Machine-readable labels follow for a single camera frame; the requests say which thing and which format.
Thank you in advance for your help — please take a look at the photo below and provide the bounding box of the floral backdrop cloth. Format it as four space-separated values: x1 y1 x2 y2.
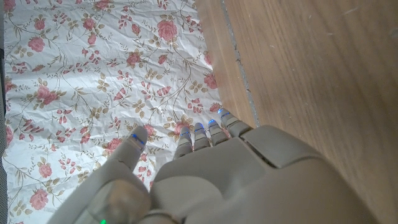
2 0 223 224

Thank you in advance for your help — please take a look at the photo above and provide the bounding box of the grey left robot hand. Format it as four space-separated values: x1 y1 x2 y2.
46 108 379 224

